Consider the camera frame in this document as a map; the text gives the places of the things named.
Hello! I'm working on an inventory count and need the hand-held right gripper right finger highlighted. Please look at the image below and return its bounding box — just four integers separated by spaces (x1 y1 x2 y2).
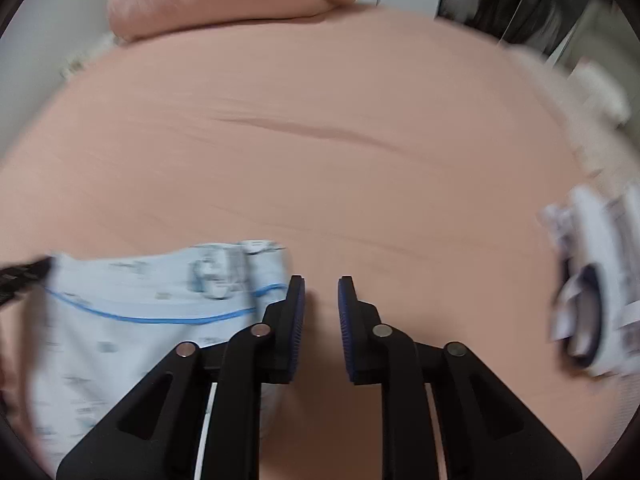
337 275 584 480

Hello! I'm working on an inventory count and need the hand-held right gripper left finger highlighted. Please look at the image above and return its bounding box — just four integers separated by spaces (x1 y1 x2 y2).
56 274 306 480

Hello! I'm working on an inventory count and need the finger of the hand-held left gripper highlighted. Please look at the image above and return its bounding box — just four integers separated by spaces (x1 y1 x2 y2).
0 255 56 307

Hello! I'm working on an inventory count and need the light blue cartoon-print garment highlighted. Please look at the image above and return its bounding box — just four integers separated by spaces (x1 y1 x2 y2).
29 239 294 467

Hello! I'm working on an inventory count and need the pile of pale clothes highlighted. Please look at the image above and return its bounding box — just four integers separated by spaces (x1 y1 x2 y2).
59 34 117 80

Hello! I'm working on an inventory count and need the open closet with hanging clothes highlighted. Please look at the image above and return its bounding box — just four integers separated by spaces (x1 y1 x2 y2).
436 0 602 57

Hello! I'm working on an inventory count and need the white folded garment navy trim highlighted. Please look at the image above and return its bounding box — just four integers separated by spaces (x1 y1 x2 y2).
547 255 640 379

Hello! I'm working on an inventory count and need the white plush toy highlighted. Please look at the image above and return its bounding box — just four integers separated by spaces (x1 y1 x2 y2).
567 60 632 124

